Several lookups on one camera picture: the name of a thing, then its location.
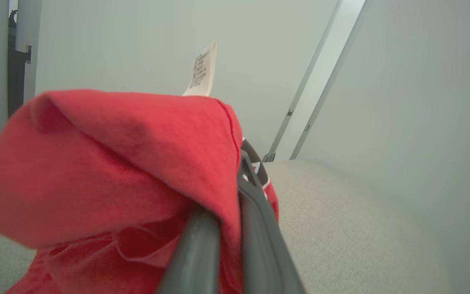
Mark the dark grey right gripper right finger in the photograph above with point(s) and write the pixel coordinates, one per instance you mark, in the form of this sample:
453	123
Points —
261	245

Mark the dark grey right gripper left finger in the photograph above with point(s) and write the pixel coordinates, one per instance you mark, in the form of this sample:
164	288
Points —
196	257

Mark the red printed t-shirt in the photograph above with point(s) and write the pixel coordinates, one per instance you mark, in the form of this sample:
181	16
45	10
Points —
108	163

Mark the grey metal partition rail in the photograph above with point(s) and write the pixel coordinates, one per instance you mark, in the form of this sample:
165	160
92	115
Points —
300	90
329	90

